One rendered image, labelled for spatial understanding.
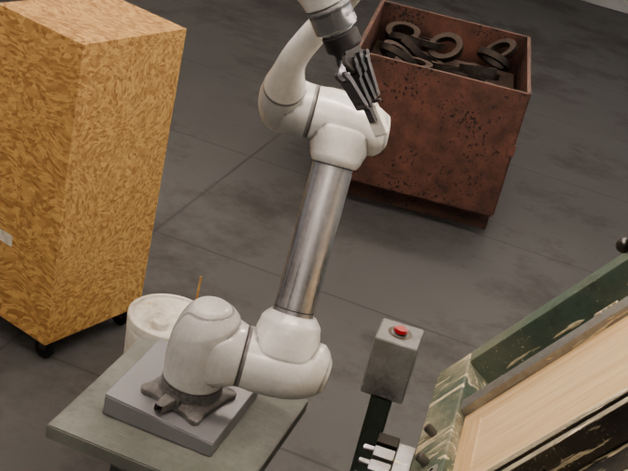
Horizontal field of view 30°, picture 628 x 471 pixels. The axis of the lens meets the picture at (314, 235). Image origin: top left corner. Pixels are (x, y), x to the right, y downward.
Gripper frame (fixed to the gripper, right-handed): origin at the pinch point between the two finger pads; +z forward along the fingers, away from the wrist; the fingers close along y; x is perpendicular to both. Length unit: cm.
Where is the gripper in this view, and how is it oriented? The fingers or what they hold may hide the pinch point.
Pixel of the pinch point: (376, 120)
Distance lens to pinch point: 240.1
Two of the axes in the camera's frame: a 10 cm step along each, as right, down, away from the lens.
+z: 4.0, 8.5, 3.5
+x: -8.2, 1.5, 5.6
